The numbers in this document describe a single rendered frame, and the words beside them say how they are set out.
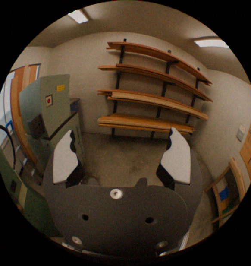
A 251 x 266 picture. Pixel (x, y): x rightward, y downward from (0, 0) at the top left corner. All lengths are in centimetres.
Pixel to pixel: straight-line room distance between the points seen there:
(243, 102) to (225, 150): 136
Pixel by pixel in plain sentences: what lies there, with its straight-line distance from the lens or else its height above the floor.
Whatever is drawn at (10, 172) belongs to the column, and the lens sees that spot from 85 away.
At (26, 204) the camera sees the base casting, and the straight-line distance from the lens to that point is 88.
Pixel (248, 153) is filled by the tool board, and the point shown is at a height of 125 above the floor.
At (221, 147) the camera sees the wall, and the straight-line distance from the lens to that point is 256.
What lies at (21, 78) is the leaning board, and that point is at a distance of 230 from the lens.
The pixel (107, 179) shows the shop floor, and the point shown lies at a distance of 144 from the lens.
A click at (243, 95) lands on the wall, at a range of 264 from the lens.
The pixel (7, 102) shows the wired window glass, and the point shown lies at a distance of 229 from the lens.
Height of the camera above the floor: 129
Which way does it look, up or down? 32 degrees down
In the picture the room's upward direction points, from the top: 9 degrees clockwise
